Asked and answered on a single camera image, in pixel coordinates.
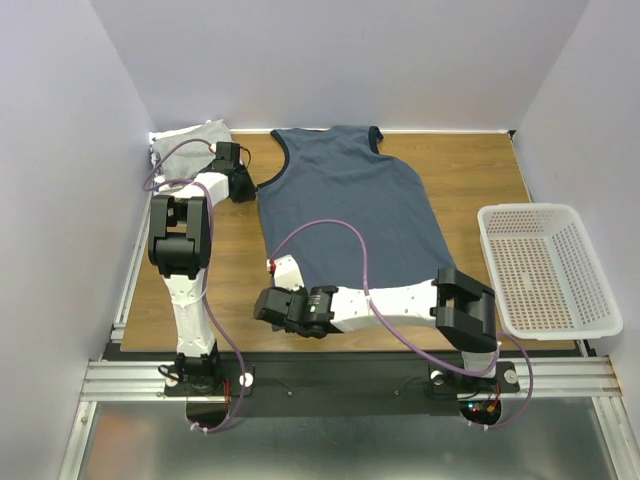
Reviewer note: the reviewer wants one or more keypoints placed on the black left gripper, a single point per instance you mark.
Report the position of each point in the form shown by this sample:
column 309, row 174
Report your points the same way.
column 249, row 193

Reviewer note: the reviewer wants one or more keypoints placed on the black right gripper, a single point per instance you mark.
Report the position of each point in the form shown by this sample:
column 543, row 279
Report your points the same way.
column 268, row 308

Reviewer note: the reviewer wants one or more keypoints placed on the blue tank top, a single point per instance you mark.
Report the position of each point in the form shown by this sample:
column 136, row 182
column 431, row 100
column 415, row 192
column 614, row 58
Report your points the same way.
column 348, row 214

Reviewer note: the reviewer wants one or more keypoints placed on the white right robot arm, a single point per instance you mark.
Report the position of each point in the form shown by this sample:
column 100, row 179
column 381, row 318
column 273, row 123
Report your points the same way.
column 461, row 308

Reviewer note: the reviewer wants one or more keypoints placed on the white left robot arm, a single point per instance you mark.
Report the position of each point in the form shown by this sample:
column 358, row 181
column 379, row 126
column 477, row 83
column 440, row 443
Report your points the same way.
column 180, row 242

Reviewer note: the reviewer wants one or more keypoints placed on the grey folded tank top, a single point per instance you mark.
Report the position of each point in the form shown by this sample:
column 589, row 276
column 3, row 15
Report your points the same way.
column 189, row 159

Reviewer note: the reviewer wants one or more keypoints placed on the white plastic basket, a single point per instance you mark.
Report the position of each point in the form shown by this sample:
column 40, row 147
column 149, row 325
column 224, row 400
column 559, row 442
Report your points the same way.
column 547, row 277

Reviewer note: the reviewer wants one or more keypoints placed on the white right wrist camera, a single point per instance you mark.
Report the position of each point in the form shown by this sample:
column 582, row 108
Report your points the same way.
column 285, row 270

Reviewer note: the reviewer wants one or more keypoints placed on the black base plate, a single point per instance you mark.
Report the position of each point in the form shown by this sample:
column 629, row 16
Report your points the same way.
column 442, row 397

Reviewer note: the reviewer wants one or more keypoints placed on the aluminium frame rail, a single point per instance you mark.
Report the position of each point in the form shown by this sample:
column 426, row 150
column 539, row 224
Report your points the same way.
column 553, row 378

